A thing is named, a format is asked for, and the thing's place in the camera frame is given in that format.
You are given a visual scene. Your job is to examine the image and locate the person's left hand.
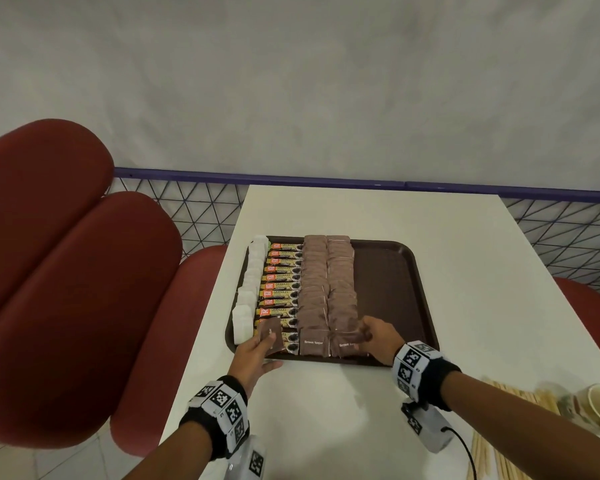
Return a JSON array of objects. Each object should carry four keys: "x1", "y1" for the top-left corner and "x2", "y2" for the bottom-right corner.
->
[{"x1": 228, "y1": 329, "x2": 283, "y2": 398}]

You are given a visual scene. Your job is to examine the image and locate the person's right hand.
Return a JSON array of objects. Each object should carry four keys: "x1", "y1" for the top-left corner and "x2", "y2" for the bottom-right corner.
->
[{"x1": 357, "y1": 316, "x2": 406, "y2": 368}]

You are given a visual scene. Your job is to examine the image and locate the row of white tea bags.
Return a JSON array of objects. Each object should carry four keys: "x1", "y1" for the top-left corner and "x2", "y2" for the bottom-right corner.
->
[{"x1": 232, "y1": 234, "x2": 271, "y2": 345}]

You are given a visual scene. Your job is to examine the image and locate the brown paper sugar sachet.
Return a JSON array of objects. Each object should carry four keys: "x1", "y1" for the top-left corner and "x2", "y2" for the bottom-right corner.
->
[{"x1": 329, "y1": 328, "x2": 373, "y2": 359}]

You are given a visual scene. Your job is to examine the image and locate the handful of brown sugar packets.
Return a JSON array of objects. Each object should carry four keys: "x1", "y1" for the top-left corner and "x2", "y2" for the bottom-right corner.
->
[{"x1": 256, "y1": 317, "x2": 285, "y2": 353}]

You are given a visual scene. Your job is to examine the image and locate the brown plastic tray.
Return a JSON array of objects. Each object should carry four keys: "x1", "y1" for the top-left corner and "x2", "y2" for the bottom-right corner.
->
[{"x1": 225, "y1": 237, "x2": 440, "y2": 368}]

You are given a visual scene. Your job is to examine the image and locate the row of brown sugar packets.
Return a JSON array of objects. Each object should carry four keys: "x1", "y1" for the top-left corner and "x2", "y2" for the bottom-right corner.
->
[
  {"x1": 325, "y1": 235, "x2": 359, "y2": 331},
  {"x1": 297, "y1": 235, "x2": 331, "y2": 358}
]

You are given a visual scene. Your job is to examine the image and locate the row of gold coffee sachets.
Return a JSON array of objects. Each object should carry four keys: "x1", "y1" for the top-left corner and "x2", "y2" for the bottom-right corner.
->
[{"x1": 253, "y1": 242, "x2": 303, "y2": 355}]

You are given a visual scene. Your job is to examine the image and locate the bundle of wooden stirrers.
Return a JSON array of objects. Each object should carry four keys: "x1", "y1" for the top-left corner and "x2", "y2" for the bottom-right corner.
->
[{"x1": 467, "y1": 377, "x2": 561, "y2": 480}]

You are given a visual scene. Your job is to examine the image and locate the person's right forearm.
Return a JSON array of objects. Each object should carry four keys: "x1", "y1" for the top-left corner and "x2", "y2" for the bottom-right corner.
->
[{"x1": 439, "y1": 370, "x2": 600, "y2": 480}]

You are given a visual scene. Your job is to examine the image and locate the right marker wristband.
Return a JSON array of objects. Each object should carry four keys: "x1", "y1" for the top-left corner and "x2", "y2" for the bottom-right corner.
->
[{"x1": 392, "y1": 340, "x2": 462, "y2": 413}]

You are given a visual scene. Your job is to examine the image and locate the marker wristband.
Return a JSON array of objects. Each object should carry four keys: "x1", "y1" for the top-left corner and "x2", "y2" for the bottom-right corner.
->
[
  {"x1": 179, "y1": 375, "x2": 250, "y2": 461},
  {"x1": 392, "y1": 340, "x2": 462, "y2": 413}
]

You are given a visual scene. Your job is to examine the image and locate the left marker wristband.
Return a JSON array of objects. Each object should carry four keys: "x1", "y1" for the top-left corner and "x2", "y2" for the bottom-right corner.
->
[{"x1": 179, "y1": 375, "x2": 250, "y2": 461}]

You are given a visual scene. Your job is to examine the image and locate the red padded chair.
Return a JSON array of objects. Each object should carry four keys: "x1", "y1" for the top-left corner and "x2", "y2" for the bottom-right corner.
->
[
  {"x1": 0, "y1": 118, "x2": 229, "y2": 458},
  {"x1": 553, "y1": 277, "x2": 600, "y2": 378}
]

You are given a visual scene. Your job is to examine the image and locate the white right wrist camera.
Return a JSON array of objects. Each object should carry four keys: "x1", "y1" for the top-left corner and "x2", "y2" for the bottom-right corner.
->
[{"x1": 401, "y1": 402, "x2": 456, "y2": 455}]

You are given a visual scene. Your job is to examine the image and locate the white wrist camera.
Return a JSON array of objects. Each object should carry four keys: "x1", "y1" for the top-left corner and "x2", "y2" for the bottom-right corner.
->
[
  {"x1": 225, "y1": 434, "x2": 267, "y2": 480},
  {"x1": 401, "y1": 402, "x2": 456, "y2": 455}
]

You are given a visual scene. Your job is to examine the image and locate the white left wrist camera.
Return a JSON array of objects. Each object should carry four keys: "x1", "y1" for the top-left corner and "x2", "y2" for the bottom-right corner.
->
[{"x1": 225, "y1": 434, "x2": 267, "y2": 480}]

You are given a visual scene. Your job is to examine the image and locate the black camera cable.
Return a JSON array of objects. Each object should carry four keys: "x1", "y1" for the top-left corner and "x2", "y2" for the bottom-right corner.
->
[{"x1": 445, "y1": 425, "x2": 477, "y2": 480}]

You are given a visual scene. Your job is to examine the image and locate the purple wire fence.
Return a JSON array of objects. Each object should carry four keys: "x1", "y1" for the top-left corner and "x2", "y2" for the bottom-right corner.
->
[{"x1": 109, "y1": 167, "x2": 600, "y2": 301}]

